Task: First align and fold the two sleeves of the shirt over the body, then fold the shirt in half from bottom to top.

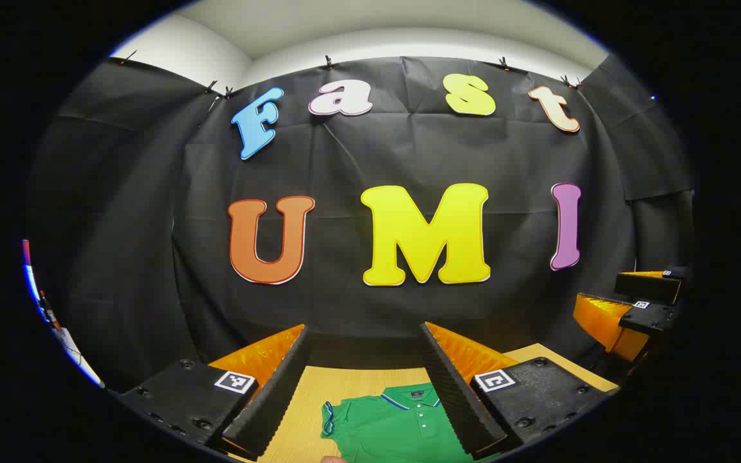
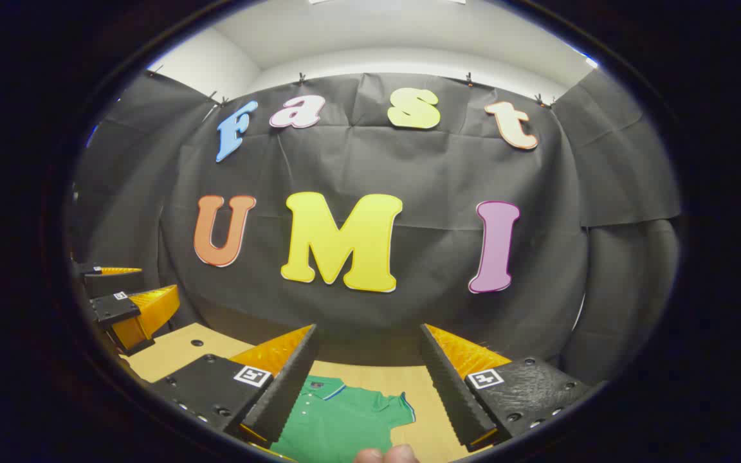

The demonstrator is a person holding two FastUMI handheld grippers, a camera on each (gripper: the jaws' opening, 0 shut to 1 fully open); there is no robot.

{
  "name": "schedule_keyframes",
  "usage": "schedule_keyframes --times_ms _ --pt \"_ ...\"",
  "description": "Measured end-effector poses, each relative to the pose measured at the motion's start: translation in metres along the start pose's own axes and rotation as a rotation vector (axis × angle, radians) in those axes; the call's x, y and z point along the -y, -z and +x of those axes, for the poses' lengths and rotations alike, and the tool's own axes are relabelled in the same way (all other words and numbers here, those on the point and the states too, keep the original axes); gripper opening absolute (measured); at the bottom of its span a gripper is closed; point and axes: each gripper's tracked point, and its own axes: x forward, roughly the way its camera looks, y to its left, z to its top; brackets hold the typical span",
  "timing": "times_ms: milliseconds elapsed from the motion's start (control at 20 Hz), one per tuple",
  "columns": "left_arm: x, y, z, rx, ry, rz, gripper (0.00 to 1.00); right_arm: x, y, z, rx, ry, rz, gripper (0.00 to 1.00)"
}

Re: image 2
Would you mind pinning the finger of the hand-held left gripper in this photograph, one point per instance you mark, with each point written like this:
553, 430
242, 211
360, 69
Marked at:
113, 308
113, 283

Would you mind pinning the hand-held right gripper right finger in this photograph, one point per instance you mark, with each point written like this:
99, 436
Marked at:
451, 392

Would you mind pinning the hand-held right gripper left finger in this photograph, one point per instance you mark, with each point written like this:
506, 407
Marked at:
290, 386

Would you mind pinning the green T-shirt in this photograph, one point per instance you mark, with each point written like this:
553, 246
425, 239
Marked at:
338, 424

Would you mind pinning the black backdrop cloth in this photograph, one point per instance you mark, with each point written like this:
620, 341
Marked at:
409, 167

